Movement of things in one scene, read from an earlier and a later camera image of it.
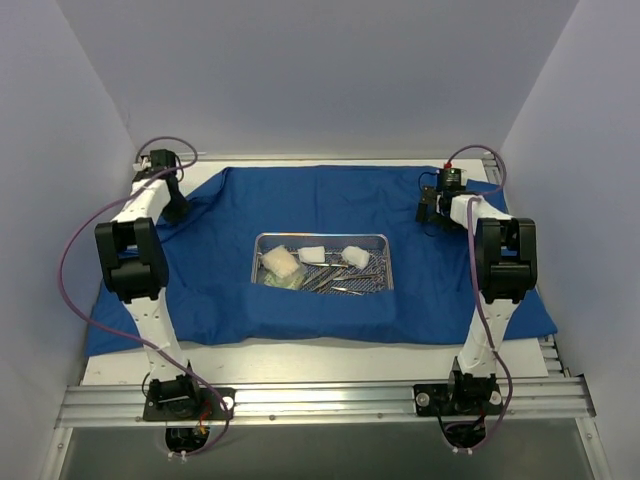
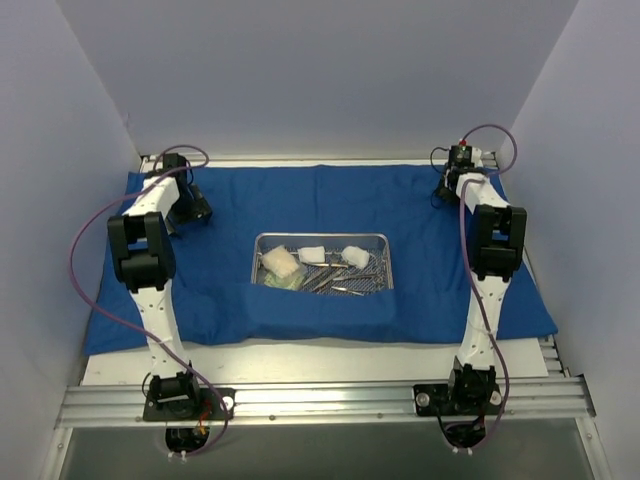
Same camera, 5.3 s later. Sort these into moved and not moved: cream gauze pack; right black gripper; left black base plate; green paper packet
Moved: right black gripper
Not moved: cream gauze pack; left black base plate; green paper packet
